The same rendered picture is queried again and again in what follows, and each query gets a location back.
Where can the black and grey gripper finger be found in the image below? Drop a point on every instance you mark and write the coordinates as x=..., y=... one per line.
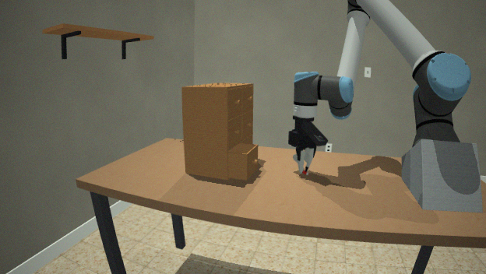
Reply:
x=299, y=157
x=309, y=155

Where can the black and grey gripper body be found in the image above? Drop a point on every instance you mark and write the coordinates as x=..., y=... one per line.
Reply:
x=298, y=134

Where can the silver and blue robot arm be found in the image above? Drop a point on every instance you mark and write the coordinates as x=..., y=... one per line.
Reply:
x=442, y=82

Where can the brown chest of drawers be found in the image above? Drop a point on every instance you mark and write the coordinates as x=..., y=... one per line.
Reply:
x=205, y=129

